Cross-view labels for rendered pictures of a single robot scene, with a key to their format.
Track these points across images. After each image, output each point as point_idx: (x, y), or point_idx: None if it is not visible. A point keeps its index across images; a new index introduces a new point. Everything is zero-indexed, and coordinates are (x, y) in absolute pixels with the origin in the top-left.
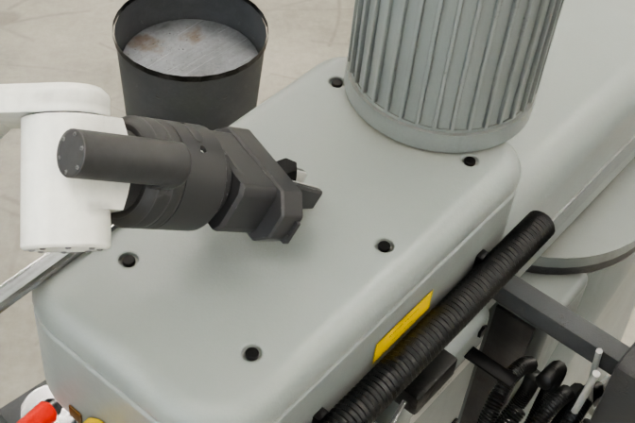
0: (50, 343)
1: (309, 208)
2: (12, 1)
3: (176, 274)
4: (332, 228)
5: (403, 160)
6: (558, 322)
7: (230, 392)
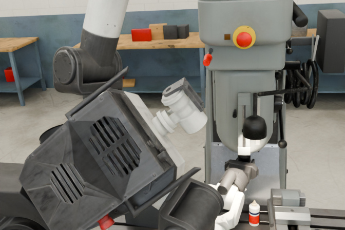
0: (217, 5)
1: None
2: None
3: None
4: None
5: None
6: (295, 38)
7: None
